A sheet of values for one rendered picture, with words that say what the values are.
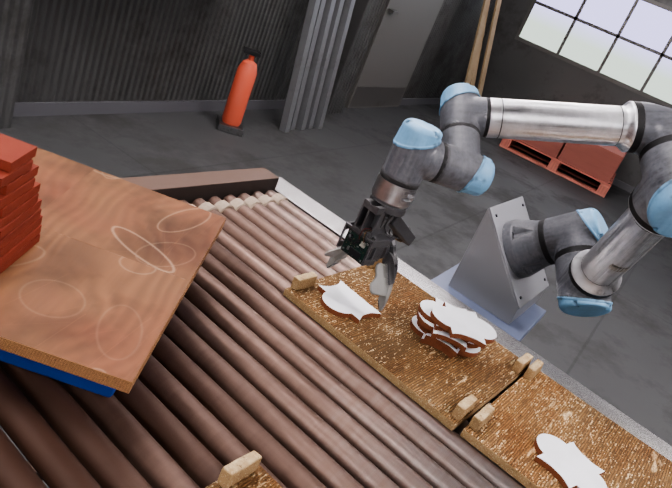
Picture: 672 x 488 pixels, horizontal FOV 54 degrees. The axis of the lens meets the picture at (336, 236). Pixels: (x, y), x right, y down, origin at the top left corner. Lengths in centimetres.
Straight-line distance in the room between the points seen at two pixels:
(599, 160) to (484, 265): 652
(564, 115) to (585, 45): 801
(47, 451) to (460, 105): 88
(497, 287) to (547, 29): 786
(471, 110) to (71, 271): 75
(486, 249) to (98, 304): 106
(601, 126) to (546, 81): 810
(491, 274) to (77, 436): 112
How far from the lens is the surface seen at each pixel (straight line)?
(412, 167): 117
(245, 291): 128
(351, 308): 130
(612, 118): 134
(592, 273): 155
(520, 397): 134
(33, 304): 90
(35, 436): 91
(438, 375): 126
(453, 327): 128
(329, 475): 99
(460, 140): 123
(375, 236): 121
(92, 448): 91
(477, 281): 174
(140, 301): 94
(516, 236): 172
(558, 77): 939
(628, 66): 922
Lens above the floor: 157
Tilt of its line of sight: 23 degrees down
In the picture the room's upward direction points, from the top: 23 degrees clockwise
